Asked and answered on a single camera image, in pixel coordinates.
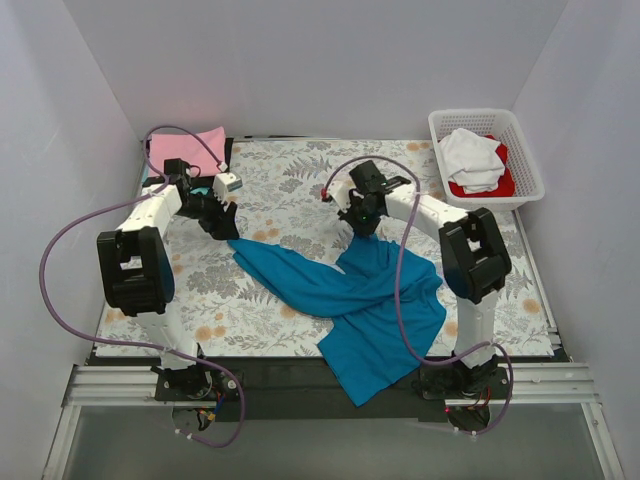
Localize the white plastic basket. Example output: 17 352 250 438
428 108 545 211

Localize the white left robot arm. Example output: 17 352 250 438
97 158 242 400

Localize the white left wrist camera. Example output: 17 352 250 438
212 172 243 203

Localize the red t shirt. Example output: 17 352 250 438
447 133 517 199

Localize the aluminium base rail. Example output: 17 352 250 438
44 358 624 479

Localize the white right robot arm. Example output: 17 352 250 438
321 155 512 398

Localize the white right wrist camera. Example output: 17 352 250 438
321 181 353 212

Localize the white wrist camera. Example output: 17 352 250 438
212 172 243 203
321 181 353 212

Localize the folded pink t shirt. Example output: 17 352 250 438
149 127 228 177

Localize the blue t shirt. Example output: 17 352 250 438
229 237 446 407

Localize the folded black t shirt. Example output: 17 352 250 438
192 137 234 188

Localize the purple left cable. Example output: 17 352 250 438
39 125 246 449

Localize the floral patterned table cloth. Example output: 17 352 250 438
93 138 556 359

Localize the white t shirt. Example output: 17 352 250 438
438 127 506 195

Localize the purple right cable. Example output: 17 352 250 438
324 155 512 441

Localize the purple cable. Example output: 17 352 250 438
39 125 246 449
324 155 512 441

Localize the folded teal t shirt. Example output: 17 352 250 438
142 161 212 198

